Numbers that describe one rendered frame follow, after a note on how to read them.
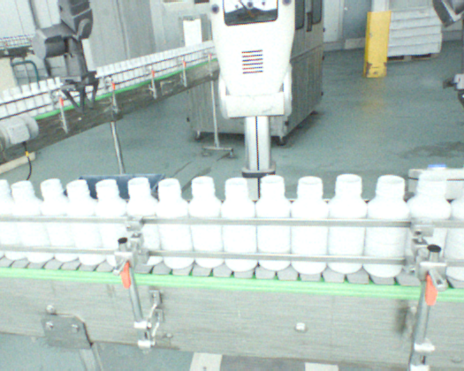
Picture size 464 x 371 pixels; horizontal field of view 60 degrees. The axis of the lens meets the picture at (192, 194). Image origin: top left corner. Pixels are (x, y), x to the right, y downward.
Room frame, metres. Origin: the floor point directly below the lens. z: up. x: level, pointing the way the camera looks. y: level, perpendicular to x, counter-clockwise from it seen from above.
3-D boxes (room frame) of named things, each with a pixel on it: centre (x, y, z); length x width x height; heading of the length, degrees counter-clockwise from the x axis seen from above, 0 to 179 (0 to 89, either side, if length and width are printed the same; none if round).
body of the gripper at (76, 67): (1.14, 0.27, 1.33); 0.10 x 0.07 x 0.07; 163
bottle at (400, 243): (0.54, -0.30, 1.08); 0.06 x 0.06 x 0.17
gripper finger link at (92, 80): (1.16, 0.27, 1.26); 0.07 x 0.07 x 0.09; 73
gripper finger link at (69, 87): (1.12, 0.28, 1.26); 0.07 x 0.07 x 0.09; 73
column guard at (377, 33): (7.51, -3.65, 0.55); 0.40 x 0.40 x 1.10; 75
